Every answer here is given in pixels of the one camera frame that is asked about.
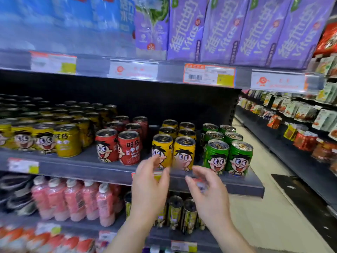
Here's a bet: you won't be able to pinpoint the person's right hand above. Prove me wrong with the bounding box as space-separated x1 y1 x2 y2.
185 166 234 235

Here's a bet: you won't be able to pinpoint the person's left hand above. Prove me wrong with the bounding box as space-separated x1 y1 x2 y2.
131 155 171 222

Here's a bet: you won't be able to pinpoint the person's left forearm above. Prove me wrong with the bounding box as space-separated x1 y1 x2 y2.
104 216 156 253

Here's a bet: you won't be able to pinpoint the person's right forearm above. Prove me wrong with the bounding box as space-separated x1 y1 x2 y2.
212 223 256 253

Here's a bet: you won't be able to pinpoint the group of yellow cartoon cans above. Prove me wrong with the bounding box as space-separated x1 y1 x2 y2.
152 119 197 172

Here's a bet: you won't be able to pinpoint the group of red cartoon cans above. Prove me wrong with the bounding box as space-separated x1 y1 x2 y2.
95 115 149 166

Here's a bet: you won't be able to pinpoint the group of green cartoon cans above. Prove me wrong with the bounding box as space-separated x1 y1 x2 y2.
202 123 254 177

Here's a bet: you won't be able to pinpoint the white yellow price tag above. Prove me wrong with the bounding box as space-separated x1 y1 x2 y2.
8 158 39 174
171 240 198 253
35 223 62 236
30 51 77 75

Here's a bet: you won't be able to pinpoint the grey metal shelving unit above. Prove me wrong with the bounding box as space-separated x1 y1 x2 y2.
0 48 327 253

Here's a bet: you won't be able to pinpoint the row of pink drink bottles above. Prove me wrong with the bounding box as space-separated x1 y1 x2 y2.
31 176 124 227

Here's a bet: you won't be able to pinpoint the dark side shelving unit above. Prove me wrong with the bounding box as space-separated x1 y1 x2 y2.
234 87 337 218

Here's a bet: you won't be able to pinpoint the group of gold cartoon cans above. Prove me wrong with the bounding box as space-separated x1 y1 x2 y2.
0 94 118 158

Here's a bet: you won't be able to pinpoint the orange bordered price tag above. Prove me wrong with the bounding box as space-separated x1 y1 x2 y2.
183 63 236 88

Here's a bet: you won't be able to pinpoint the white logo shelf strip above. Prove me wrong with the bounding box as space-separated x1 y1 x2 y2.
250 71 309 94
108 60 158 80

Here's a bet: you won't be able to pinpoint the rows of colourful snack packets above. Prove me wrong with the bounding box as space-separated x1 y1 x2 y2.
237 54 337 175

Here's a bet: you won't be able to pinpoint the row of red white bottles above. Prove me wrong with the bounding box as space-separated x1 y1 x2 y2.
0 225 96 253

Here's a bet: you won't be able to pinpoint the purple drink carton pack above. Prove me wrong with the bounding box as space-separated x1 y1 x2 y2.
270 0 336 70
234 0 293 67
200 0 250 65
135 0 170 61
167 0 208 62

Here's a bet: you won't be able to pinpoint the pile of black white packages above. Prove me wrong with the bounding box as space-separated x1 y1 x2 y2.
0 174 37 217

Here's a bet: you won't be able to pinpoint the row of blue carton packs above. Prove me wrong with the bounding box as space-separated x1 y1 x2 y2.
0 0 136 59

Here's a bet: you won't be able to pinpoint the red snack packets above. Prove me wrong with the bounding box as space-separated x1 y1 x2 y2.
314 22 337 56

